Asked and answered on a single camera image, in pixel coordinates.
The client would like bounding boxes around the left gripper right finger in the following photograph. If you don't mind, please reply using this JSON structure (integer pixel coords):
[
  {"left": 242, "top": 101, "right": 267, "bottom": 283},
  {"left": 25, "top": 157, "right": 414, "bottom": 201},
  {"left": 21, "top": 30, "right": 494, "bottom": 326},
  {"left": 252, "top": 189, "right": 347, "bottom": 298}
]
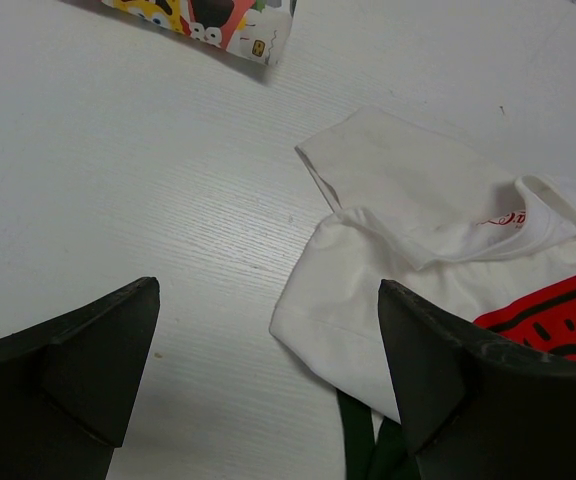
[{"left": 378, "top": 280, "right": 576, "bottom": 479}]

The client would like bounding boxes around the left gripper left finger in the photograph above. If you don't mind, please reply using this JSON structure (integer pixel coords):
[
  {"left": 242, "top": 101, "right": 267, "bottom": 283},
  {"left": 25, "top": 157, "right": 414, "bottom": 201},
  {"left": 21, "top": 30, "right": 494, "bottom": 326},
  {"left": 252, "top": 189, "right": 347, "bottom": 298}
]
[{"left": 0, "top": 277, "right": 160, "bottom": 479}]

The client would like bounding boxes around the white green raglan t-shirt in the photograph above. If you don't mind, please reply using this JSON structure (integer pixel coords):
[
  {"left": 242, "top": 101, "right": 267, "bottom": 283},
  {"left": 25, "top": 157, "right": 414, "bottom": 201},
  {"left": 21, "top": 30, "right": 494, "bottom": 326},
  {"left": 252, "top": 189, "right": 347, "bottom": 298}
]
[{"left": 336, "top": 390, "right": 420, "bottom": 480}]

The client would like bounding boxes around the white red print t-shirt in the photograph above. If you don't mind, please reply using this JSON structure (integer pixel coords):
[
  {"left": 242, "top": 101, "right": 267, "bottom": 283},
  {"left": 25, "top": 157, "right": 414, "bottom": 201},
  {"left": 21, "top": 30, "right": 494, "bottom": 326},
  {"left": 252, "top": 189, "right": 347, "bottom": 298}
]
[{"left": 270, "top": 107, "right": 576, "bottom": 420}]

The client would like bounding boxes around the folded white cartoon t-shirt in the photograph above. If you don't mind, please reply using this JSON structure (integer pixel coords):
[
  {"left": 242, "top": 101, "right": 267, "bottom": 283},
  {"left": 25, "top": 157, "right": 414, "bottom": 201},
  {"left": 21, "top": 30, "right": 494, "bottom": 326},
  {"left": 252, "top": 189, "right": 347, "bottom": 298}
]
[{"left": 105, "top": 0, "right": 297, "bottom": 66}]

